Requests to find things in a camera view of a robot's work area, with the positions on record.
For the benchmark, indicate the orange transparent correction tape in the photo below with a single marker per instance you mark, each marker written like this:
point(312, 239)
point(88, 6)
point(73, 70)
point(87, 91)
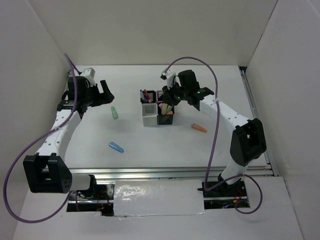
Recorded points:
point(199, 128)

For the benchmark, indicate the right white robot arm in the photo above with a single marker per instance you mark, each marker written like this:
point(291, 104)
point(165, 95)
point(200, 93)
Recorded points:
point(247, 138)

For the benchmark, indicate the white front-left pen holder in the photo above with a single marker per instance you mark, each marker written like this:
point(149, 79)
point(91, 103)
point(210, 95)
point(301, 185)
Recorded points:
point(150, 114)

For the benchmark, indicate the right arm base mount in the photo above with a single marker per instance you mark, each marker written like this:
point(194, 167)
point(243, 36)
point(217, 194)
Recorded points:
point(225, 196)

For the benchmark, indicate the aluminium rail frame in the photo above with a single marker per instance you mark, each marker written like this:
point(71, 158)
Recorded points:
point(152, 152)

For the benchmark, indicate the red ballpoint pen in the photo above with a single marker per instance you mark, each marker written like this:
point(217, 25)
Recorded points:
point(147, 96)

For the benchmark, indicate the green transparent correction tape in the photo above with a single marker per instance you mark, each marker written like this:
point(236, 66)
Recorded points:
point(114, 113)

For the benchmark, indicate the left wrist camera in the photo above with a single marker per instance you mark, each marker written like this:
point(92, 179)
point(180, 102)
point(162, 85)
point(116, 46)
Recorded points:
point(89, 74)

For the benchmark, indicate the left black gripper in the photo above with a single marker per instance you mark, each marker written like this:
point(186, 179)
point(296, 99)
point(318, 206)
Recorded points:
point(106, 97)

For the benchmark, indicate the red gel pen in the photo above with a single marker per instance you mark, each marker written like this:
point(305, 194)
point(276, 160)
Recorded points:
point(144, 98)

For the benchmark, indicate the white back-right pen holder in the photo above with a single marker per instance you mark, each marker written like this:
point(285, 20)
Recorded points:
point(159, 95)

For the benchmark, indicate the yellow pastel highlighter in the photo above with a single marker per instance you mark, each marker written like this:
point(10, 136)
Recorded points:
point(164, 109)

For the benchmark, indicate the black back-left pen holder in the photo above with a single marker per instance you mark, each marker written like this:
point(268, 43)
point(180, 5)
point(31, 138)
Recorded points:
point(152, 95)

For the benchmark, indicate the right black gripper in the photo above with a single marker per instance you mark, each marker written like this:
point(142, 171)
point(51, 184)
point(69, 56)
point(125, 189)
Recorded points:
point(168, 98)

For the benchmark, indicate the black front-right pen holder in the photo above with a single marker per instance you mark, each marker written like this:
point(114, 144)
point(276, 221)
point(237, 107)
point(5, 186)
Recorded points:
point(164, 119)

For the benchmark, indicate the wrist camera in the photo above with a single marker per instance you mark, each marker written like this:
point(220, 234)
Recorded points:
point(169, 77)
point(89, 74)

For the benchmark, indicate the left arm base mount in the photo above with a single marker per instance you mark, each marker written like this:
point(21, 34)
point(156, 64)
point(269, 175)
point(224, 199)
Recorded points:
point(98, 198)

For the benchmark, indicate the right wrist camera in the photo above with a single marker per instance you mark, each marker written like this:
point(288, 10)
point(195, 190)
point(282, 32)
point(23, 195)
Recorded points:
point(169, 77)

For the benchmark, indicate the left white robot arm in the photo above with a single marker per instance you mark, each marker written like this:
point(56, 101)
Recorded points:
point(46, 170)

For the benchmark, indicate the green pastel highlighter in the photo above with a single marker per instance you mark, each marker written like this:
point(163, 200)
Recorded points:
point(169, 108)

